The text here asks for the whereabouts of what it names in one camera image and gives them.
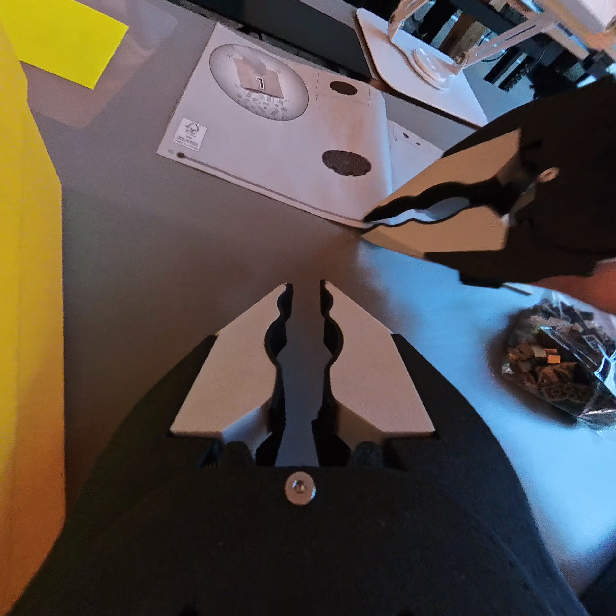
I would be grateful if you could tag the white document stand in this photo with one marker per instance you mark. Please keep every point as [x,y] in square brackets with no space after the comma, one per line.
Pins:
[404,72]

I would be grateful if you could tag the clear zip bag of bricks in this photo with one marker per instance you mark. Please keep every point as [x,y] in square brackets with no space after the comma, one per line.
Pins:
[553,365]

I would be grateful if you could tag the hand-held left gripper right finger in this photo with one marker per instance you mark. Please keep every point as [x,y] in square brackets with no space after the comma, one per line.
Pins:
[380,385]

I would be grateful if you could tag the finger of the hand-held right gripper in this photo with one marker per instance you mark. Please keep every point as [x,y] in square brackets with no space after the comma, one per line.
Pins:
[471,161]
[447,236]

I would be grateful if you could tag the white instruction booklet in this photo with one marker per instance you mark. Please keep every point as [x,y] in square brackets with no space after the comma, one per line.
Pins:
[288,144]

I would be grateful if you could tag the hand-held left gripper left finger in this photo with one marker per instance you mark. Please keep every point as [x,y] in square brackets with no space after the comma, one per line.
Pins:
[226,385]

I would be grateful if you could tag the grey desk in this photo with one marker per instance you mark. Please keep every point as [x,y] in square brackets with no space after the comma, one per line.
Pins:
[168,240]

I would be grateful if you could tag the yellow plastic bin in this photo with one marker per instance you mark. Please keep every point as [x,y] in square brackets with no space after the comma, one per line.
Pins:
[29,288]

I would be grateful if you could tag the person's right hand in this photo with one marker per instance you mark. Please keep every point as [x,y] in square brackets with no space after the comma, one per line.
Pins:
[596,288]

